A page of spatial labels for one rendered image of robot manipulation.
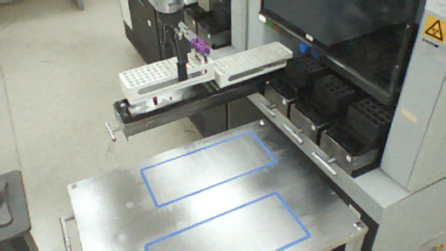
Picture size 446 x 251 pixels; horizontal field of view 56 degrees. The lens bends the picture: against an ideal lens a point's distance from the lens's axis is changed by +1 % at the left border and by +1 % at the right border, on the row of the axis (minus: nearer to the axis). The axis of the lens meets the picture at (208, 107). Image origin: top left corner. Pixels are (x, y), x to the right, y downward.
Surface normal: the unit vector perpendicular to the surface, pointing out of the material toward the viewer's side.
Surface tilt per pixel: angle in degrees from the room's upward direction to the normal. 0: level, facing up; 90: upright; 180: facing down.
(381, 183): 0
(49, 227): 0
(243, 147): 0
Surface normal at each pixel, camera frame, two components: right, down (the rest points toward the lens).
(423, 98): -0.89, 0.30
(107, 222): -0.05, -0.80
